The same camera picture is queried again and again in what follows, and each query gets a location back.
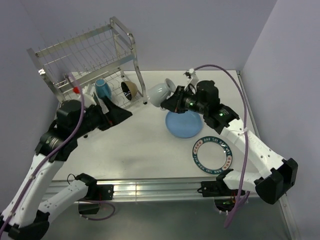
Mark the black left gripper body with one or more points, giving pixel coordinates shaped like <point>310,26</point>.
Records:
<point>90,122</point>

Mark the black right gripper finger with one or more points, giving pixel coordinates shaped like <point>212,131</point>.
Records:
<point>171,104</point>
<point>180,91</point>

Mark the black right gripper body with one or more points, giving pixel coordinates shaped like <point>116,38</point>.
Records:
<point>189,102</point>

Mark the light grey cup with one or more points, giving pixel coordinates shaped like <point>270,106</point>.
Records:
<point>160,92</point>

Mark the light blue plate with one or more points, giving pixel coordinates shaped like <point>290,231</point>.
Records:
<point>183,125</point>

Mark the white mug blue handle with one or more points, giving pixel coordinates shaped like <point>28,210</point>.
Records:
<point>102,89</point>

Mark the black bowl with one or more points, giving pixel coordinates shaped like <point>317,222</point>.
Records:
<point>129,89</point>

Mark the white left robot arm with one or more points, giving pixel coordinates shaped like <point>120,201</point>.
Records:
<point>28,217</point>

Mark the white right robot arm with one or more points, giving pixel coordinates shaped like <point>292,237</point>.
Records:
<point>275,175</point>

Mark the stainless steel dish rack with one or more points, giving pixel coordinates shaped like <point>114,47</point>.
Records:
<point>105,52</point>

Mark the white plate green rim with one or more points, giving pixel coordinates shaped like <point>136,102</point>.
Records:
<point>212,155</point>

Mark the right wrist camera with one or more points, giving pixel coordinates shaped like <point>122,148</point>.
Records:
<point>192,80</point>

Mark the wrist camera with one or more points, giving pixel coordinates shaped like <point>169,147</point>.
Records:
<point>88,95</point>
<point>192,80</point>

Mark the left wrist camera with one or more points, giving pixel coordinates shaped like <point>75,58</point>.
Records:
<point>88,95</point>

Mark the aluminium mounting rail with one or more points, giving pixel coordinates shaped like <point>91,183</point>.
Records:
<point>155,190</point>

